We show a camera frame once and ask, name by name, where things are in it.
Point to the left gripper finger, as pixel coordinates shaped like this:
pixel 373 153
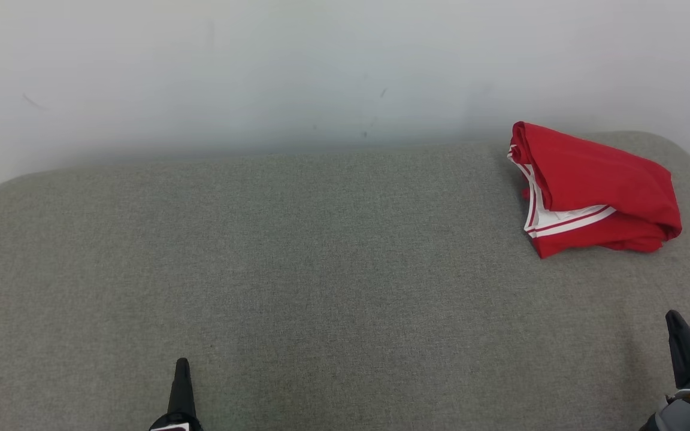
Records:
pixel 182 395

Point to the red basketball jersey white sleeves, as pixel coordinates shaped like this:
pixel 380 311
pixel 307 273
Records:
pixel 596 173

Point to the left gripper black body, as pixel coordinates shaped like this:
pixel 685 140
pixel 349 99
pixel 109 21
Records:
pixel 177 425

